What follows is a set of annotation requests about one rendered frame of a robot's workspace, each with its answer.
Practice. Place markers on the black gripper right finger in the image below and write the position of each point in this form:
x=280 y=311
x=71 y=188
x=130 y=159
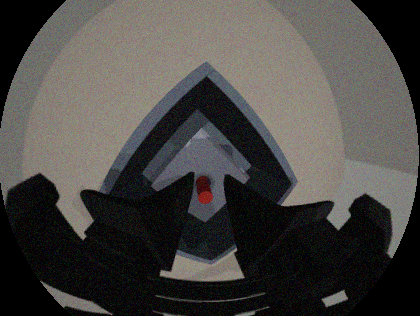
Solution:
x=259 y=224

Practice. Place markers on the red peg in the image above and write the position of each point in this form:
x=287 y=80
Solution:
x=203 y=191

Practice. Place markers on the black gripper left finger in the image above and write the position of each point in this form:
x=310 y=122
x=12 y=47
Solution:
x=158 y=219

